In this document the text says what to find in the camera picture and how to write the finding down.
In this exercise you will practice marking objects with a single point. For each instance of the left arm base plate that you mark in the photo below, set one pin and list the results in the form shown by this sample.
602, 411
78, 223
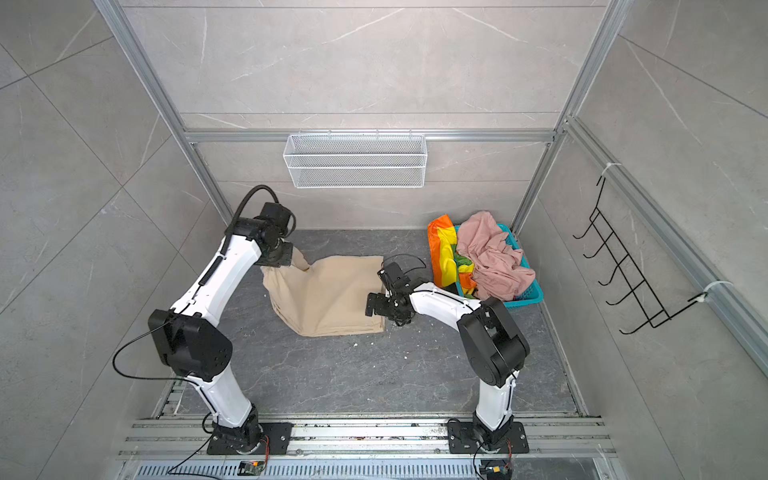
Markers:
251, 439

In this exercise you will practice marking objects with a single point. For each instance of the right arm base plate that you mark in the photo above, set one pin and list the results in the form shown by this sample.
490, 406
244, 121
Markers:
470, 436

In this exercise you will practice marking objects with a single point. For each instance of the white wire wall basket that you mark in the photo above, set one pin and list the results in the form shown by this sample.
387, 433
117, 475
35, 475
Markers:
360, 160

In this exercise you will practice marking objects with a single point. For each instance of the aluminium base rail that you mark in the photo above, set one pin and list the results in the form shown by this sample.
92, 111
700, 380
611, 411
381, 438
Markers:
391, 447

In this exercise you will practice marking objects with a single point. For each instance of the pink shorts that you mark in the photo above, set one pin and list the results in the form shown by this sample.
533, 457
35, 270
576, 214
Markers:
498, 271

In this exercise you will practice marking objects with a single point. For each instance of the aluminium frame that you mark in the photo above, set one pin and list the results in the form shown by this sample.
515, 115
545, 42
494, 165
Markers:
525, 105

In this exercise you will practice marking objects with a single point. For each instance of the beige shorts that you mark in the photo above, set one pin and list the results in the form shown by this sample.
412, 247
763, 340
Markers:
325, 298

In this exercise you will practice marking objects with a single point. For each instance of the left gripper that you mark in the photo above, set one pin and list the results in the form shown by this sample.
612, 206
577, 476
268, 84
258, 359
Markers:
285, 258

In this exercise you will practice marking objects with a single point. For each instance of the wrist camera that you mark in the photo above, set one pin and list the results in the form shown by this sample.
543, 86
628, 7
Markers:
276, 213
393, 277

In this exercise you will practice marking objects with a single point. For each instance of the rainbow striped shorts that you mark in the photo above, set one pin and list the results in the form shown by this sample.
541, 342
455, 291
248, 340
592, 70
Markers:
451, 270

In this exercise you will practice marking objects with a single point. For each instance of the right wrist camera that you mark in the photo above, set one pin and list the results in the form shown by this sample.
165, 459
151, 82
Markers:
393, 277

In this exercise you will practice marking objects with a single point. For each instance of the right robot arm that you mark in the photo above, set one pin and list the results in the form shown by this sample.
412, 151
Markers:
496, 350

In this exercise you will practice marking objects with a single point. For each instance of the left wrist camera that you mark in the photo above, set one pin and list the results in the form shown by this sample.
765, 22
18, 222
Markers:
276, 213

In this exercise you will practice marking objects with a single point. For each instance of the black wire hook rack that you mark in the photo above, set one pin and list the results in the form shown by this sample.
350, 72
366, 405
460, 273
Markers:
627, 271

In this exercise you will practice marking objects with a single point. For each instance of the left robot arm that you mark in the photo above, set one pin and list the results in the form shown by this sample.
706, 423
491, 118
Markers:
189, 342

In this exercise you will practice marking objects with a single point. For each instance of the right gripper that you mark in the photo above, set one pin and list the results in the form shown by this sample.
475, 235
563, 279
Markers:
380, 299

